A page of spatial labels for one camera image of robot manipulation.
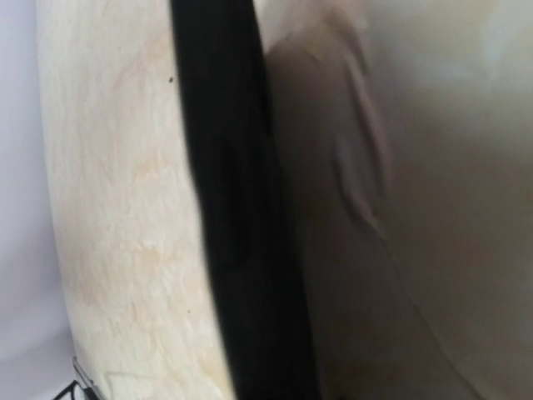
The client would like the black phone case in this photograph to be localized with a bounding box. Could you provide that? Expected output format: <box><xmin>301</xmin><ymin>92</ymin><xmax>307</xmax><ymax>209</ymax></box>
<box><xmin>170</xmin><ymin>1</ymin><xmax>321</xmax><ymax>399</ymax></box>

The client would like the front aluminium rail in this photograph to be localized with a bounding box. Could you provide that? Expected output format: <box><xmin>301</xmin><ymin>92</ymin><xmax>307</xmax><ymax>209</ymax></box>
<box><xmin>52</xmin><ymin>357</ymin><xmax>105</xmax><ymax>400</ymax></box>

